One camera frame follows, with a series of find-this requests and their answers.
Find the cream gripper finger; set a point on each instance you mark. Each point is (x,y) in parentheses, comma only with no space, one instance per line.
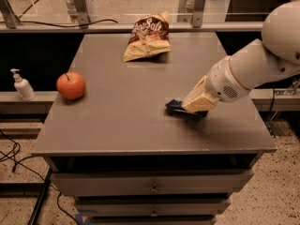
(199,88)
(199,101)

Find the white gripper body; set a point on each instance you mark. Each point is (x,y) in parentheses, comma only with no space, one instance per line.
(222,80)

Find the blue rxbar blueberry wrapper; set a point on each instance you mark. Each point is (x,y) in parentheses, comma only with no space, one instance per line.
(176,106)

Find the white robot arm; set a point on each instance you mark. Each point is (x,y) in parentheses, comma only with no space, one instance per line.
(273,57)

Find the red apple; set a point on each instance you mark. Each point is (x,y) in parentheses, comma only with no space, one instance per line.
(71,85)

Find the brown yellow chip bag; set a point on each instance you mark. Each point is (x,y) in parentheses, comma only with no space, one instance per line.
(149,37)

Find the top grey drawer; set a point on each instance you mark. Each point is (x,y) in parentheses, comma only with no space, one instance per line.
(150,183)

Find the grey drawer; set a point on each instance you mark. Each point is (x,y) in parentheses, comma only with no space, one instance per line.
(150,183)
(152,208)

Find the grey drawer cabinet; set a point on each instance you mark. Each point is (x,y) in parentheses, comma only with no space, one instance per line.
(121,123)

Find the white pump bottle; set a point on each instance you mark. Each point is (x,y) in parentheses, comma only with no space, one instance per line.
(22,86)

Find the right metal bracket post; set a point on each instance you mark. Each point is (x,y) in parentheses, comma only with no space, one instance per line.
(191,11)

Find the metal bracket post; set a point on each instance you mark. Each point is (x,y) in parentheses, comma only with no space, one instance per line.
(191,11)
(77,11)

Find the left metal bracket post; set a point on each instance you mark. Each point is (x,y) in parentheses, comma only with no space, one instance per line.
(77,11)

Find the far left metal bracket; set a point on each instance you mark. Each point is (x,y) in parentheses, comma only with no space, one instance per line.
(10,19)

